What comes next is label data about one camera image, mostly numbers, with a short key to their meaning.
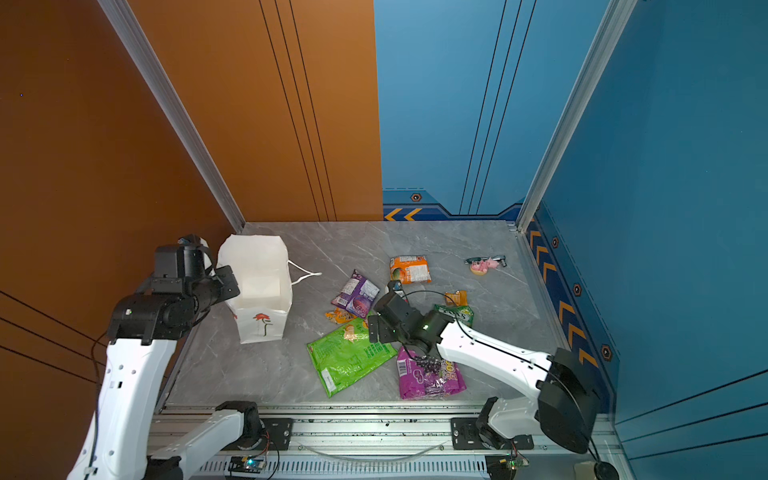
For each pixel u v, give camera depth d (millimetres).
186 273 478
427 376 773
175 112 864
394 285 709
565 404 395
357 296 945
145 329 401
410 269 1003
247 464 709
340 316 895
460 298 970
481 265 1042
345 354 849
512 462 698
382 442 728
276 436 743
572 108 866
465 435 725
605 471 606
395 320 598
